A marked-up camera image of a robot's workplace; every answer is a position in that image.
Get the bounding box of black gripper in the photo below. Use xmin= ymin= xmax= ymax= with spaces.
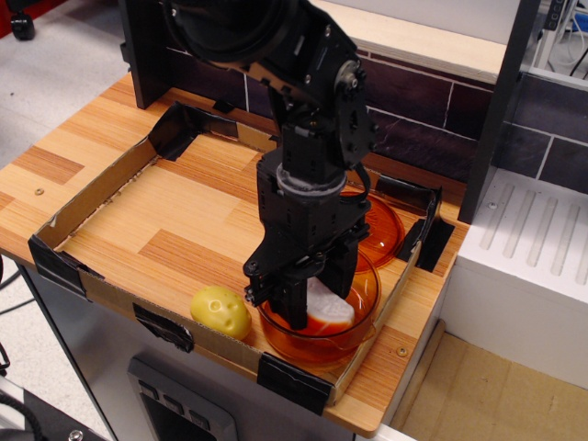
xmin=243 ymin=149 xmax=370 ymax=330

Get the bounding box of white orange sushi piece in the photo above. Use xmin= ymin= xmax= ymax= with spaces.
xmin=302 ymin=277 xmax=355 ymax=336

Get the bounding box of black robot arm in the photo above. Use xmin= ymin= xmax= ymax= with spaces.
xmin=163 ymin=1 xmax=378 ymax=330

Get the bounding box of orange transparent pot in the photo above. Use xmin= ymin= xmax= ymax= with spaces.
xmin=258 ymin=252 xmax=380 ymax=365

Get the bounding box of orange transparent pot lid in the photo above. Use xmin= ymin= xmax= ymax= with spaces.
xmin=356 ymin=194 xmax=404 ymax=273

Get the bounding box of cardboard fence with black tape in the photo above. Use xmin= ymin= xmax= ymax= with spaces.
xmin=28 ymin=102 xmax=458 ymax=432

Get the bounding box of yellow toy potato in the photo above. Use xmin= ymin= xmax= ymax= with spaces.
xmin=190 ymin=286 xmax=252 ymax=340

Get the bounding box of grey oven control panel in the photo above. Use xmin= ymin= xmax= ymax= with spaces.
xmin=128 ymin=357 xmax=238 ymax=440

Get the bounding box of white toy sink drainboard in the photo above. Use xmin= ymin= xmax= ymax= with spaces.
xmin=441 ymin=170 xmax=587 ymax=388

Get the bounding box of light wooden shelf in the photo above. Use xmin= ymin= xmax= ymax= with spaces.
xmin=312 ymin=1 xmax=506 ymax=85

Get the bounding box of black caster wheel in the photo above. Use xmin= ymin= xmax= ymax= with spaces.
xmin=10 ymin=11 xmax=36 ymax=41

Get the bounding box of dark vertical post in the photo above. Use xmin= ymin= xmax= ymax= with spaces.
xmin=458 ymin=0 xmax=540 ymax=224

